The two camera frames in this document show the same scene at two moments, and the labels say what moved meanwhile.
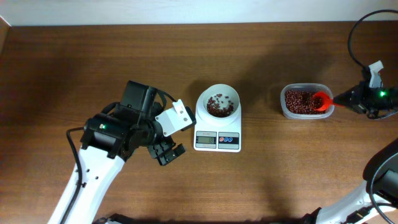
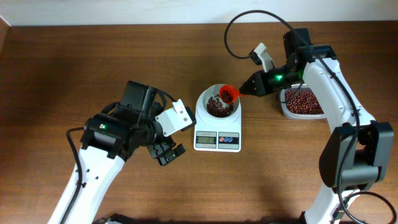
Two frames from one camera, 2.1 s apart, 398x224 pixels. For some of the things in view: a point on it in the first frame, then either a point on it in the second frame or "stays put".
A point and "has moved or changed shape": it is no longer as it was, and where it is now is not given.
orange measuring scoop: x=328 y=101 has moved or changed shape
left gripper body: x=156 y=144 stays put
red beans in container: x=300 y=102 stays put
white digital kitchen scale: x=226 y=138 stays put
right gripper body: x=352 y=99 -> x=261 y=84
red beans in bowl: x=214 y=109 stays put
